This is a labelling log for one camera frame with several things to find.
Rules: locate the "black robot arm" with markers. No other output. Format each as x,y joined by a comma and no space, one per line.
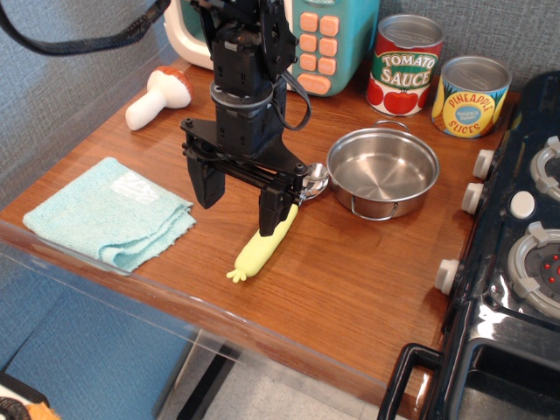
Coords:
251,47

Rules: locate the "orange fuzzy object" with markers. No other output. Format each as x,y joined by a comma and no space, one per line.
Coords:
41,411

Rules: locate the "toy mushroom brown cap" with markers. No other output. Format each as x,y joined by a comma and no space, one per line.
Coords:
167,88

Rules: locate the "black toy stove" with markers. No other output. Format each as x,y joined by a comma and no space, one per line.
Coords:
500,352

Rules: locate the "spoon with yellow handle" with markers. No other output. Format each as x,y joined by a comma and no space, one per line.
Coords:
259,249

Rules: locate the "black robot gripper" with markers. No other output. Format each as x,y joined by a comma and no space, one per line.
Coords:
245,141

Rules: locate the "stainless steel pot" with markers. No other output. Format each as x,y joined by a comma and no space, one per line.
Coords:
381,173

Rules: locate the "light blue folded cloth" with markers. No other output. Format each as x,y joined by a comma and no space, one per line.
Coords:
112,215

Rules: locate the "clear acrylic barrier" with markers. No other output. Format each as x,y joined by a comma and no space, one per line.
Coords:
92,353

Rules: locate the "pineapple slices can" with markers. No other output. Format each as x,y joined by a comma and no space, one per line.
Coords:
470,94

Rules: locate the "tomato sauce can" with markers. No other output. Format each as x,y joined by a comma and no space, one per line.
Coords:
407,48

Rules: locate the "teal toy microwave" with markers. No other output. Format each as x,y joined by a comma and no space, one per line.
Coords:
334,37

